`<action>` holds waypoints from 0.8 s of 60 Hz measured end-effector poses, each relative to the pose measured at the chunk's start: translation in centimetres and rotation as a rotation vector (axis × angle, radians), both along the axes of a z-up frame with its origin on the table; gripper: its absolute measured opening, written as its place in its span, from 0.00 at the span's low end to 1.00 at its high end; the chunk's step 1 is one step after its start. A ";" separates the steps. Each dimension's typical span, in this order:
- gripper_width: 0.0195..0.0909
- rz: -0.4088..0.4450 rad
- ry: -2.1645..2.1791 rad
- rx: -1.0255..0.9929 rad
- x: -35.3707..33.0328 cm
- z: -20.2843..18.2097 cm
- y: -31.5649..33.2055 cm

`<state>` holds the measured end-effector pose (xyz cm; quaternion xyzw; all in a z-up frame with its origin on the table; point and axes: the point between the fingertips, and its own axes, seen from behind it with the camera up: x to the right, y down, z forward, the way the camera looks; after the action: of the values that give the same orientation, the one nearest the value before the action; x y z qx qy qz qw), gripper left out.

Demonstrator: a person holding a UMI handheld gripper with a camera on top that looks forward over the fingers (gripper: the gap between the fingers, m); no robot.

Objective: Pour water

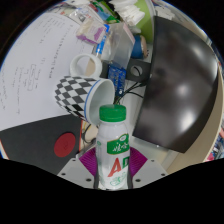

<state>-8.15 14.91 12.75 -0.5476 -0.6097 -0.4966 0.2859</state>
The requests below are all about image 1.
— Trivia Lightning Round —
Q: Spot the flat round red coaster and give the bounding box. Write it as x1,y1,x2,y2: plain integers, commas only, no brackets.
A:
53,132,77,158

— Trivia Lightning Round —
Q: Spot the white green-capped drink bottle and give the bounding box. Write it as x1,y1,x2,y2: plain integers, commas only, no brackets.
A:
95,104,131,190

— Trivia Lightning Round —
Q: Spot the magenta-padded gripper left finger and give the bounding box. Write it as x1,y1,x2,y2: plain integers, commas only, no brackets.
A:
57,148,99,190

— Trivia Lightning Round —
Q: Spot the white handwritten paper sheet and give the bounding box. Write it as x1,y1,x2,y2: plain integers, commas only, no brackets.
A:
0,11,98,133

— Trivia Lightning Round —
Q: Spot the black monitor cable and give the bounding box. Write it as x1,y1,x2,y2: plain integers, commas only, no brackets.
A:
81,81,145,141

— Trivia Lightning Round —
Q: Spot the blue round container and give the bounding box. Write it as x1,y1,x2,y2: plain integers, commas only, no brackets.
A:
131,34,148,60

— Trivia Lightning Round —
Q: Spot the black computer monitor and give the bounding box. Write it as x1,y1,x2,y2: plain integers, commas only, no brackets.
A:
128,15,219,154

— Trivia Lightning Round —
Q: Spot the clear plastic box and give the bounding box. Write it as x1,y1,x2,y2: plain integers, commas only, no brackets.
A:
99,22,137,73

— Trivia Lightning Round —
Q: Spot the white tissue stack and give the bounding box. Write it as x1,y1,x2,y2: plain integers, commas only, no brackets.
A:
109,0,146,27

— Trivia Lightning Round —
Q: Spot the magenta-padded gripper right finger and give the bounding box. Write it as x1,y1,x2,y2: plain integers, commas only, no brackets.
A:
126,147,168,190

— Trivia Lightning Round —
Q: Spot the black white checkered mug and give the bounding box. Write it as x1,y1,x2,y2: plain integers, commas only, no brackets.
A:
54,53,117,124

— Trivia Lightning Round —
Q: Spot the blue printed small box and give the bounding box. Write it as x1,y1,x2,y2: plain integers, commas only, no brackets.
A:
107,63,128,96

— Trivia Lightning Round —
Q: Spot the clear plastic packet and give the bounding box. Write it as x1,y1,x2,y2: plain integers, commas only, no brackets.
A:
75,13,108,45

